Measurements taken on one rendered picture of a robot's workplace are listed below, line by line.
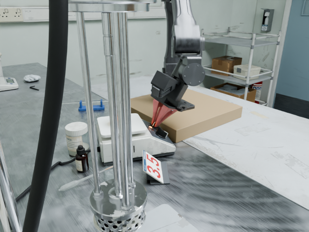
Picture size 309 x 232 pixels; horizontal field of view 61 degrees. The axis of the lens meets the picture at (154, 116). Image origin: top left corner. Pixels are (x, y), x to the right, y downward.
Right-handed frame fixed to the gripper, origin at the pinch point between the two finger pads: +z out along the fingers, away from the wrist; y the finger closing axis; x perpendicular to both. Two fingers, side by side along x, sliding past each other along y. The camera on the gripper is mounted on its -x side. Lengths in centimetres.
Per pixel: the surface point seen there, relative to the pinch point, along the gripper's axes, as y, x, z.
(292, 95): 15, 294, -54
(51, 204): 1.0, -29.0, 19.5
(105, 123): -7.9, -11.6, 5.1
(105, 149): -1.6, -15.7, 8.8
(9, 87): -82, 12, 30
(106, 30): 13, -50, -17
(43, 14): -138, 56, -4
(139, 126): 0.4, -9.0, 0.9
